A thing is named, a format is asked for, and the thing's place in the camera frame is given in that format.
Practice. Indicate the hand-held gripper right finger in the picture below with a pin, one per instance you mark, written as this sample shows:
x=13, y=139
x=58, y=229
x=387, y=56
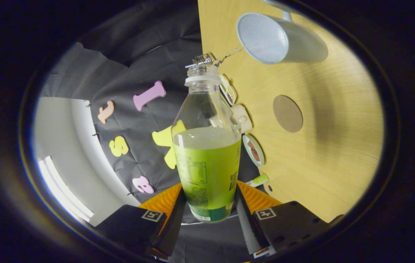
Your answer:
x=251, y=230

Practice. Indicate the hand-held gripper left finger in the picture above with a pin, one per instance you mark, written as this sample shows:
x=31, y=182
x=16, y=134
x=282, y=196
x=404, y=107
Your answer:
x=174, y=230

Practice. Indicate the clear juice bottle green label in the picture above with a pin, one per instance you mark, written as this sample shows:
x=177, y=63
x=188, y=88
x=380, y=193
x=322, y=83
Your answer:
x=207, y=168

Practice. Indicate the round brown coaster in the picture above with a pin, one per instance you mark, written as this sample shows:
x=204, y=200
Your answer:
x=287, y=113

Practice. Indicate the small white green bottle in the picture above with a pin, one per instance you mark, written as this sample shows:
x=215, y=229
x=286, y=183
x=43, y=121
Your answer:
x=260, y=179

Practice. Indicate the brown food piece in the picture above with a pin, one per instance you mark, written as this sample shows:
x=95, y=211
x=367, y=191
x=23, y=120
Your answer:
x=251, y=145
x=256, y=156

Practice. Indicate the pale green plate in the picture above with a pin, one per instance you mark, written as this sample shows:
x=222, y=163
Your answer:
x=245, y=144

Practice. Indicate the white toaster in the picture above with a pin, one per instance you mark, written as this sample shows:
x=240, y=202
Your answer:
x=242, y=117

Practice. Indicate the ceiling light panel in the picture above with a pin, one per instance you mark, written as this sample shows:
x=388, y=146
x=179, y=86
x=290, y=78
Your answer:
x=61, y=190

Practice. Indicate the wooden table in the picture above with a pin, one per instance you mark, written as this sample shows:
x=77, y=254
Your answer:
x=339, y=146

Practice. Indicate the white divided snack tray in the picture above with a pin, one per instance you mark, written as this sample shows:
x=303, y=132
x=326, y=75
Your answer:
x=228, y=91

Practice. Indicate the white straw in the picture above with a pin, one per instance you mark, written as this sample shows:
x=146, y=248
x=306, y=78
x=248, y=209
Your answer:
x=189, y=66

